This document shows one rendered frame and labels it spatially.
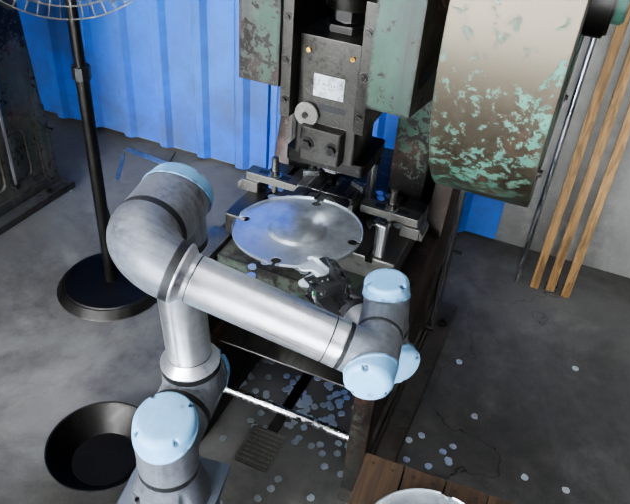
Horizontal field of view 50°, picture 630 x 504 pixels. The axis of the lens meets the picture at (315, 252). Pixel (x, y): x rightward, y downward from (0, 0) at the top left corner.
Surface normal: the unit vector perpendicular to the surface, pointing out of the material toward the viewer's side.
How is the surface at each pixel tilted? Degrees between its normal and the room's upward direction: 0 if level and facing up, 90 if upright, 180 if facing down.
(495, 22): 86
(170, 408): 7
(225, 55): 90
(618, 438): 0
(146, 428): 7
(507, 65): 95
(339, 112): 90
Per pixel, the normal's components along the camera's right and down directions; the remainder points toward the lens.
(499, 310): 0.07, -0.80
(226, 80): -0.40, 0.53
